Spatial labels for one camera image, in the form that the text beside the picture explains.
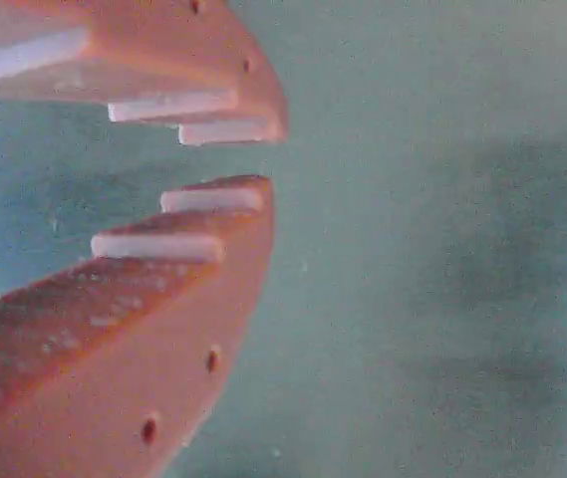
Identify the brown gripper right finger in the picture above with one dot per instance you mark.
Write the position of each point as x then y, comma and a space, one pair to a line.
173, 55

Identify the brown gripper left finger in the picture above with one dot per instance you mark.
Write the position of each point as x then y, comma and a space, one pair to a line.
128, 348

